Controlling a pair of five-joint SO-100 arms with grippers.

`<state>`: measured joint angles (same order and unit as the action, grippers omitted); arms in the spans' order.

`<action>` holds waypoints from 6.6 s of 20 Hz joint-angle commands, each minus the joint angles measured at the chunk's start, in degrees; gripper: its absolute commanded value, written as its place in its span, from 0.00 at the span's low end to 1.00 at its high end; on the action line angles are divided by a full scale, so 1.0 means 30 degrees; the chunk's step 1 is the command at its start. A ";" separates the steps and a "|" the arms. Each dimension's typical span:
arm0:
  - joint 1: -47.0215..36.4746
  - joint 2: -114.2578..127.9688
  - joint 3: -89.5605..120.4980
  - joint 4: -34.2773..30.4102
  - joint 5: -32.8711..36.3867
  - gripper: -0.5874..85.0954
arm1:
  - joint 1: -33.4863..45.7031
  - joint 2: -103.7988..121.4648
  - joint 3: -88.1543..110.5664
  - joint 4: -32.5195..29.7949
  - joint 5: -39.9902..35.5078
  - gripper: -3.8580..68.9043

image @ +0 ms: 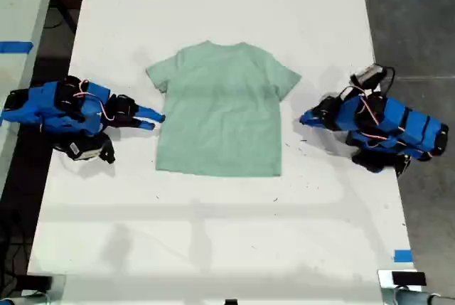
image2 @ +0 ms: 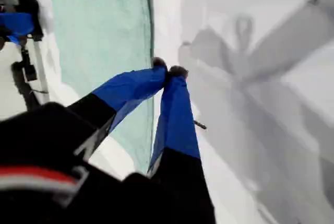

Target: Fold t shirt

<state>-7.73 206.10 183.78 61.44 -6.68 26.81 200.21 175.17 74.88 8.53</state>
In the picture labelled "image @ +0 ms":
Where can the white side table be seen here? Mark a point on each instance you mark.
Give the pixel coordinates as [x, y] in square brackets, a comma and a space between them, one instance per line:
[17, 17]

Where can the black camera box with label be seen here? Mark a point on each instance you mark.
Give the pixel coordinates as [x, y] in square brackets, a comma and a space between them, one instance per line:
[83, 148]
[366, 75]

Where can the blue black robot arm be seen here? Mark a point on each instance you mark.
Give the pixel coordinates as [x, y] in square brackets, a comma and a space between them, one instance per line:
[35, 107]
[401, 123]

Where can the long blue tape strip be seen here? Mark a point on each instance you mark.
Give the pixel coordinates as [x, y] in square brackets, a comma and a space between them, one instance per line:
[14, 46]

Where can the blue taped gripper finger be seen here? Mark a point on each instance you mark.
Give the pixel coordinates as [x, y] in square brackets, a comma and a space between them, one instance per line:
[312, 114]
[144, 124]
[151, 113]
[318, 123]

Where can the small black clip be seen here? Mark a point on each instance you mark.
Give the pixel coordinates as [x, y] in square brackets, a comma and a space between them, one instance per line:
[231, 302]

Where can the grey metal pipe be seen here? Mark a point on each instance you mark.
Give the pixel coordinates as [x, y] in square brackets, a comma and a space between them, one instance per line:
[416, 298]

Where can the small black box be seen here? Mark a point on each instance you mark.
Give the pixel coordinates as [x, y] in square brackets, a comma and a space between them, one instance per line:
[39, 281]
[409, 278]

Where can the silver metal bracket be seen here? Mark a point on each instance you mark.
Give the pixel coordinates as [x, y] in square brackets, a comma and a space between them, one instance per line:
[384, 280]

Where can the pale green T-shirt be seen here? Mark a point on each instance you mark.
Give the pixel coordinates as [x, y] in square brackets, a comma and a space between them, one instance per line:
[220, 113]

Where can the short blue tape strip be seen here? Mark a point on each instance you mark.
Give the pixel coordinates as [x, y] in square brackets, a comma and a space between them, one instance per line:
[402, 256]

